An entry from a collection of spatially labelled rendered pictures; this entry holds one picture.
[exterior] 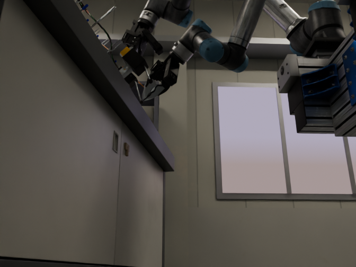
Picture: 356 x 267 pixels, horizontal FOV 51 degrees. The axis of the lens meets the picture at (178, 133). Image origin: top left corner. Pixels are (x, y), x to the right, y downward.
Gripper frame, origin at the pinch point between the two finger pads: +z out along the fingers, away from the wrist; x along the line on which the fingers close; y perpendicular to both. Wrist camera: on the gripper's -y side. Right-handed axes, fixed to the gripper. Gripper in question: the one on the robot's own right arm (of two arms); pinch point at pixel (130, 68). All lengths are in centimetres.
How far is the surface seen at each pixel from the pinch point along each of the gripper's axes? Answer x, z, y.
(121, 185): 30, 44, -26
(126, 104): 40, 25, -21
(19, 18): 82, 28, -14
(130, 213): 21, 50, -29
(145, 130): 20.8, 25.4, -22.6
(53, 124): 69, 40, -21
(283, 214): -188, 7, -96
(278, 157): -191, -38, -78
